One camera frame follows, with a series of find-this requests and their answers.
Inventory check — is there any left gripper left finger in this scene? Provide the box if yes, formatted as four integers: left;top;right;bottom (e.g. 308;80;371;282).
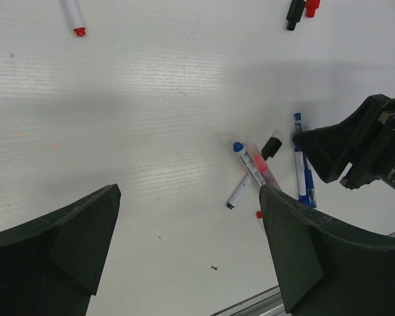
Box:
0;184;121;315

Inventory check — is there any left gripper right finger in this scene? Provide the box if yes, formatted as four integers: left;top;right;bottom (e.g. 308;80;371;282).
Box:
259;186;395;315

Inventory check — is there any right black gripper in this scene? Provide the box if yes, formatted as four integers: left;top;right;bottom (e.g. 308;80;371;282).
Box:
292;94;395;190

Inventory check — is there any black marker cap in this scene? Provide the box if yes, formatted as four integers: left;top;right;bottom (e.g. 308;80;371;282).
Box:
286;0;306;31

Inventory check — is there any red transparent pen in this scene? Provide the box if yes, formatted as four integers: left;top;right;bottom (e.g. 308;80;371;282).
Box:
246;142;281;190

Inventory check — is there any blue tipped white pen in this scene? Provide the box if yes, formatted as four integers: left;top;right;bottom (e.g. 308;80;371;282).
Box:
232;142;266;188

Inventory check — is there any black cap marker centre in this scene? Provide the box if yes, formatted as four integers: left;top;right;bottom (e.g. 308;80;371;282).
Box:
226;131;282;209

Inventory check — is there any aluminium rail frame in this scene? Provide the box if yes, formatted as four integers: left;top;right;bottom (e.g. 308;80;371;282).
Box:
211;286;288;316

